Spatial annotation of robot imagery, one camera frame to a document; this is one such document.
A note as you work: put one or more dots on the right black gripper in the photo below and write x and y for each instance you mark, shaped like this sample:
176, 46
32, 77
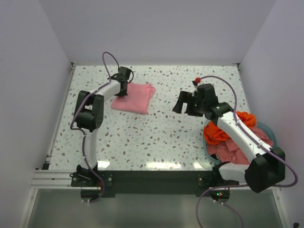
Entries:
183, 96

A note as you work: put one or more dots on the salmon pink t shirt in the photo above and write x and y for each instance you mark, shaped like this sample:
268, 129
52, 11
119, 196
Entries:
228, 151

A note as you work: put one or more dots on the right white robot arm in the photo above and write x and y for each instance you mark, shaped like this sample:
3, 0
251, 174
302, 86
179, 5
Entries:
265, 168

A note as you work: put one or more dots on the light pink t shirt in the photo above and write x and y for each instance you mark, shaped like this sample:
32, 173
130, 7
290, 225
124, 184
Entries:
137, 99

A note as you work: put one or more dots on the orange t shirt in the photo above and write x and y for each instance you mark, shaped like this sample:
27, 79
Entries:
214, 135

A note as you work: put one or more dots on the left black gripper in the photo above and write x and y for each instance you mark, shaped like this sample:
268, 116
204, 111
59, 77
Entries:
122, 94

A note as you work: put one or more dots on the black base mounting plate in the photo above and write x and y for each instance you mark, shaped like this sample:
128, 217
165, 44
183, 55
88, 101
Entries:
111, 183

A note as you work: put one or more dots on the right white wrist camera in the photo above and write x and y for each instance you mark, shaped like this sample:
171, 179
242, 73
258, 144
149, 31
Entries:
196, 83

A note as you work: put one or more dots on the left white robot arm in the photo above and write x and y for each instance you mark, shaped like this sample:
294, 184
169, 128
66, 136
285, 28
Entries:
89, 116

